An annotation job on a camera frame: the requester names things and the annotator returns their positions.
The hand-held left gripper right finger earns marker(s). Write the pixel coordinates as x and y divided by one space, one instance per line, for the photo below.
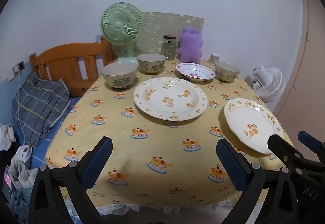
232 163

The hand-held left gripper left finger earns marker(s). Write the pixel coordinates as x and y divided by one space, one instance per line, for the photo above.
95 160

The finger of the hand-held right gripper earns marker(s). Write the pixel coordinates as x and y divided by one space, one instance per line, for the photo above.
280 146
308 139

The scalloped plate orange flowers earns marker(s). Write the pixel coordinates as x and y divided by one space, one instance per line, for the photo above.
250 122

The ceramic bowl green label print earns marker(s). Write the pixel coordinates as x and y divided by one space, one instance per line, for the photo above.
119 78

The large round plate orange flowers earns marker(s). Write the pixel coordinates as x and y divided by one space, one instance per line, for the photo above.
170 98

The ceramic bowl floral print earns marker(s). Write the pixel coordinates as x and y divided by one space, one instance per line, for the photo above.
151 64
226 73

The white plate red pattern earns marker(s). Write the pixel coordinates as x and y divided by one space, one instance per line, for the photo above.
195 71

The blue bed sheet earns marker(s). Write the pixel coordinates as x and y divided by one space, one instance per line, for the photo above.
42 149

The yellow printed tablecloth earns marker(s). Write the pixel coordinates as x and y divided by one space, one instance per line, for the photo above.
152 142

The white floor fan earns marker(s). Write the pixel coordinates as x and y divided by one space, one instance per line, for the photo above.
270 84

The beige wooden door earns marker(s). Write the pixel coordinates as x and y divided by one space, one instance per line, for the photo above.
304 74

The grey crumpled clothes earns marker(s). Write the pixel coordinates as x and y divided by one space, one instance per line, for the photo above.
22 170

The grey plaid pillow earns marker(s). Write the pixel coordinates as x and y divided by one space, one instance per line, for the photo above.
40 104

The white crumpled cloth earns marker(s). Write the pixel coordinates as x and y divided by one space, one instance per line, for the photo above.
6 136

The wooden bed headboard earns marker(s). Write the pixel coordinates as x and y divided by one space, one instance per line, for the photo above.
68 61

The small white pink container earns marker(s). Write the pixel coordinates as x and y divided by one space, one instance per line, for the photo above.
214 59

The purple plush toy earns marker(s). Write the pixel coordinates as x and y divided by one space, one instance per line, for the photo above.
190 46

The glass jar dark lid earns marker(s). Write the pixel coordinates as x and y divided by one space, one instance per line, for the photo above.
169 47

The green desk fan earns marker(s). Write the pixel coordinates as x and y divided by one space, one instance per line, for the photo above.
121 25

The wall socket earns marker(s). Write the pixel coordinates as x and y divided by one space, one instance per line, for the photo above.
18 67

